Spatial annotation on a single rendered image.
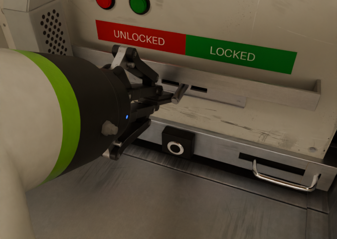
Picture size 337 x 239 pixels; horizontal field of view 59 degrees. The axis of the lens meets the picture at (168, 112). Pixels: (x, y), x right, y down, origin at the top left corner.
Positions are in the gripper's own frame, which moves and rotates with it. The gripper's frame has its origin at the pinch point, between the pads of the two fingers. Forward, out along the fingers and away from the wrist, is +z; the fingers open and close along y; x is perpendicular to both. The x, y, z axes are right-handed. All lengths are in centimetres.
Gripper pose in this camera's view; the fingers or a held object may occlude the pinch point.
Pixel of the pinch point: (157, 97)
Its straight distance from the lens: 45.1
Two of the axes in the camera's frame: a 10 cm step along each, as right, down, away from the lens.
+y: -1.8, 9.7, 1.7
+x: 9.3, 2.3, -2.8
